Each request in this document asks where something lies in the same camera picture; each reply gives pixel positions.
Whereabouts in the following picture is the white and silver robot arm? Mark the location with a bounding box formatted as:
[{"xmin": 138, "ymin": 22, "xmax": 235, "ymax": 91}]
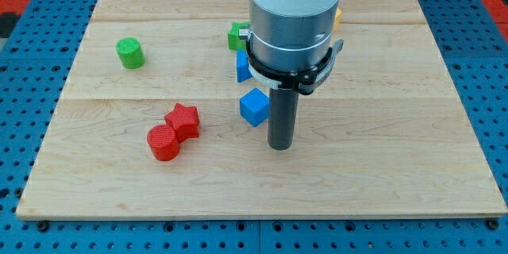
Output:
[{"xmin": 249, "ymin": 0, "xmax": 339, "ymax": 71}]

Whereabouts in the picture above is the red cylinder block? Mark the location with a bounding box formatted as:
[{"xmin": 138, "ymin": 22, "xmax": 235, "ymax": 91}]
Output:
[{"xmin": 146, "ymin": 125, "xmax": 180, "ymax": 161}]

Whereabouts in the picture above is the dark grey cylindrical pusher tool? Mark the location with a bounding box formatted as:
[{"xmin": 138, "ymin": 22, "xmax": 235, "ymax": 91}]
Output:
[{"xmin": 267, "ymin": 89, "xmax": 298, "ymax": 151}]

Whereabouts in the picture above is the green star block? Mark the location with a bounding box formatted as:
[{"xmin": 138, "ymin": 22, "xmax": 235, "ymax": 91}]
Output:
[{"xmin": 227, "ymin": 21, "xmax": 250, "ymax": 51}]

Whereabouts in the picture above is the wooden board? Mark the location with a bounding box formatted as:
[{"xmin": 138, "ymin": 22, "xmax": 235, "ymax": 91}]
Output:
[{"xmin": 17, "ymin": 0, "xmax": 507, "ymax": 221}]

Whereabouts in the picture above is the blue cube block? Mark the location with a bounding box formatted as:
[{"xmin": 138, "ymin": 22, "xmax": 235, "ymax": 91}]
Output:
[{"xmin": 240, "ymin": 88, "xmax": 269, "ymax": 127}]

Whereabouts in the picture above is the yellow block behind arm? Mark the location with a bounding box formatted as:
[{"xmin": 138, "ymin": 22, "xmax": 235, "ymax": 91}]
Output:
[{"xmin": 333, "ymin": 8, "xmax": 342, "ymax": 31}]

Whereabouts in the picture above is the blue block behind arm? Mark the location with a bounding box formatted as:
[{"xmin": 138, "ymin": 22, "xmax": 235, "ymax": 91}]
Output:
[{"xmin": 236, "ymin": 50, "xmax": 252, "ymax": 83}]

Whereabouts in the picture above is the green cylinder block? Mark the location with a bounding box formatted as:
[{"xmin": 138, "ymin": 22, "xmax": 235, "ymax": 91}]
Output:
[{"xmin": 115, "ymin": 37, "xmax": 145, "ymax": 69}]

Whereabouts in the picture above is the black clamp ring with lever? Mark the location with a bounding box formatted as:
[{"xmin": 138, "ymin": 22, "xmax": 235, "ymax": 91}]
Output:
[{"xmin": 245, "ymin": 38, "xmax": 345, "ymax": 96}]

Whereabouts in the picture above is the red star block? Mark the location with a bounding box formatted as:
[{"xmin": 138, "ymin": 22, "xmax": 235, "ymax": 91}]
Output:
[{"xmin": 164, "ymin": 102, "xmax": 200, "ymax": 143}]

